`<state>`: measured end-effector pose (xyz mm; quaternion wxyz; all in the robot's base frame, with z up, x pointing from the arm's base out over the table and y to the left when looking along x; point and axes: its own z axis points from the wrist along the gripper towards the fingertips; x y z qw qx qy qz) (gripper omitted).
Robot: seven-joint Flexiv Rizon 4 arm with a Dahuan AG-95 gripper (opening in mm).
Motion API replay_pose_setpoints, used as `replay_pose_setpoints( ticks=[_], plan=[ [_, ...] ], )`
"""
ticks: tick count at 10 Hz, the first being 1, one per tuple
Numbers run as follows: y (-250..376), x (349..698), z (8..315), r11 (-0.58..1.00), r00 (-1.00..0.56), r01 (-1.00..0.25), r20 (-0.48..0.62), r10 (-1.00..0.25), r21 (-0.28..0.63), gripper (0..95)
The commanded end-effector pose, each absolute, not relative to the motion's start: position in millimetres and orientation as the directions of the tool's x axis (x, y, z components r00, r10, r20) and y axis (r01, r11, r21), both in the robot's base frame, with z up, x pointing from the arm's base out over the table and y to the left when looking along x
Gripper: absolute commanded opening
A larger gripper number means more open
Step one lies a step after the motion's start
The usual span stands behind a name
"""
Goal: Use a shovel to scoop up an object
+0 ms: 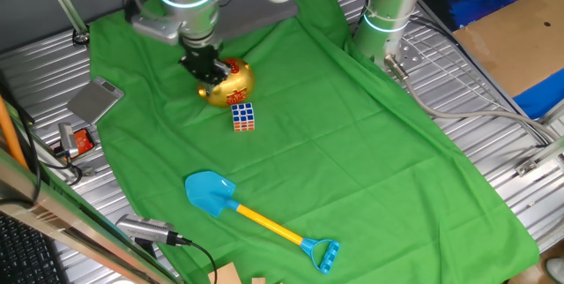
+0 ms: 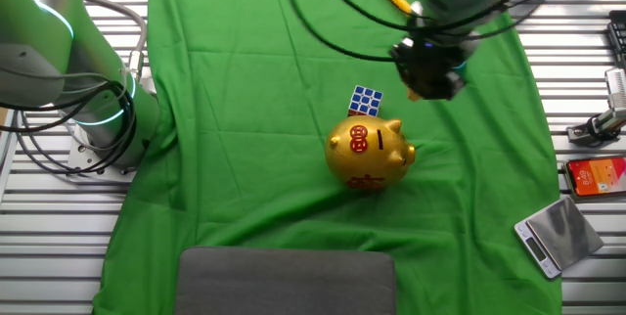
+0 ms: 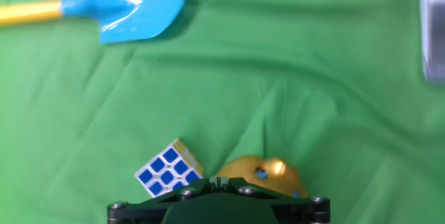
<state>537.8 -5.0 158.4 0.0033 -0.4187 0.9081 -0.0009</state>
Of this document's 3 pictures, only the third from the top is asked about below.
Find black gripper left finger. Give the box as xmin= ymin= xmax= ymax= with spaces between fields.
xmin=106 ymin=177 xmax=220 ymax=224

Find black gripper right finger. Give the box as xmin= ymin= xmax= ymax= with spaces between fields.
xmin=219 ymin=177 xmax=331 ymax=224

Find blue yellow toy shovel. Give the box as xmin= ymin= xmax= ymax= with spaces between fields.
xmin=0 ymin=0 xmax=186 ymax=45

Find Rubik's cube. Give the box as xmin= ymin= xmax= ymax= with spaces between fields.
xmin=134 ymin=138 xmax=205 ymax=198

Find golden piggy bank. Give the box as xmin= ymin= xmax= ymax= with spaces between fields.
xmin=214 ymin=154 xmax=309 ymax=200

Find green cloth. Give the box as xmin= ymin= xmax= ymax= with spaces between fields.
xmin=0 ymin=0 xmax=445 ymax=224

